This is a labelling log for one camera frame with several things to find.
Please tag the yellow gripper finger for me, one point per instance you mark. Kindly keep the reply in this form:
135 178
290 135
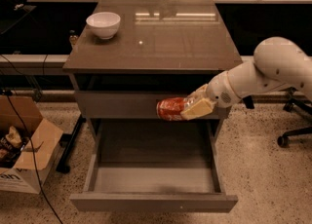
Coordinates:
197 107
199 93

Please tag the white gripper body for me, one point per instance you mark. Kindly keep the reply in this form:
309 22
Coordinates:
218 91

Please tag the red coke can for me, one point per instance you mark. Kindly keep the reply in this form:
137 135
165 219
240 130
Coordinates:
170 109

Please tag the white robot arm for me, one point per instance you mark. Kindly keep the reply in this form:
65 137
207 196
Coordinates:
278 63

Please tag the grey drawer cabinet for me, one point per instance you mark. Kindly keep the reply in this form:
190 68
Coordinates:
161 46

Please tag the open grey middle drawer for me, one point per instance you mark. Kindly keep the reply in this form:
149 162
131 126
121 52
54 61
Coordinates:
144 165

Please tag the closed grey top drawer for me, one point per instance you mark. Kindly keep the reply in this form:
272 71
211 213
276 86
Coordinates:
119 105

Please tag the white ceramic bowl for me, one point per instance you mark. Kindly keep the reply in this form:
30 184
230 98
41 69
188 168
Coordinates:
104 24

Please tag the small bottle behind cabinet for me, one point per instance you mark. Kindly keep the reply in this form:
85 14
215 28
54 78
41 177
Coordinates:
73 37

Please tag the black table leg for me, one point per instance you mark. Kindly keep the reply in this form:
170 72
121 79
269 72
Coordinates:
67 142

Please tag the open cardboard box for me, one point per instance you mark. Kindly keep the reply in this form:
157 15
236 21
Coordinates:
36 159

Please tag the snack bag in box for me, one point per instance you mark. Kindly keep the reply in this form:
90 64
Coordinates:
11 145

